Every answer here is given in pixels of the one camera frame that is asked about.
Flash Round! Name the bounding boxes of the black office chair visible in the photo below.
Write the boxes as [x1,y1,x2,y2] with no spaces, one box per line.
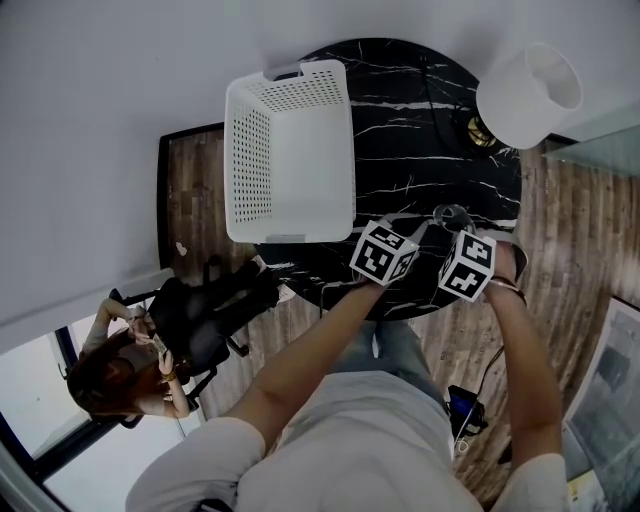
[107,254,281,431]

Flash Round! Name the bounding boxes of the person's left forearm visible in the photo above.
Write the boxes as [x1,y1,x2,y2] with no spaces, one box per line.
[227,279,381,451]

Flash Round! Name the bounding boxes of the framed grey picture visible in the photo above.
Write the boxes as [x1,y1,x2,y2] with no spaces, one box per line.
[562,294,640,481]

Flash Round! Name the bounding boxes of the white perforated plastic basket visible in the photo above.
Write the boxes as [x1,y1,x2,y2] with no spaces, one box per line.
[223,58,357,245]

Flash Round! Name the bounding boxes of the person's wrist bracelet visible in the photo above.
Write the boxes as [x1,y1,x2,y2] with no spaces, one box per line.
[488,275,529,306]

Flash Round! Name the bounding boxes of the frosted glass partition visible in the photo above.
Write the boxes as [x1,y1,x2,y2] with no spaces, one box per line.
[542,102,640,179]

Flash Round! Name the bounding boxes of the thin white cable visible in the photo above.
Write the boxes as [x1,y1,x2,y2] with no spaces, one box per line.
[319,278,369,321]

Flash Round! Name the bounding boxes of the person's white shirt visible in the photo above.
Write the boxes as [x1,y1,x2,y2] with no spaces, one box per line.
[124,369,571,512]

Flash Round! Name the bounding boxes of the person's right hand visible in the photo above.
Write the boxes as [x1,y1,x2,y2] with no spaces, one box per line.
[492,243,522,282]

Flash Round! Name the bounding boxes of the black framed window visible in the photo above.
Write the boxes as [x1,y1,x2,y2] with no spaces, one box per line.
[0,324,206,512]

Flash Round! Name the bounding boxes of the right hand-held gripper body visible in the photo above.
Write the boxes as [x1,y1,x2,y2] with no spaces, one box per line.
[438,227,530,304]

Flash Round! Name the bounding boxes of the person's right forearm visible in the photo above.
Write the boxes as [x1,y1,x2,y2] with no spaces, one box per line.
[482,279,565,469]

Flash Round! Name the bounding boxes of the black device with blue screen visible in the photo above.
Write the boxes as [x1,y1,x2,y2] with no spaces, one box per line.
[446,383,489,439]

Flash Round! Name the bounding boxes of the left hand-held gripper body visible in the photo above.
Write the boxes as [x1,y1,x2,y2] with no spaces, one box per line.
[349,219,420,287]

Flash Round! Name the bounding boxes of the black lamp cable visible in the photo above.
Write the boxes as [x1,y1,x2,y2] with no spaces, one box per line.
[419,54,481,146]

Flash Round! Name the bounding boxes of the person's blue jeans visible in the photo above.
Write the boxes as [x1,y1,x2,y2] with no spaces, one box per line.
[327,319,446,406]

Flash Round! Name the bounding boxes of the black floor cable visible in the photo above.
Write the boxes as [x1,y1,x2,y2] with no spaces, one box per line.
[477,344,507,401]

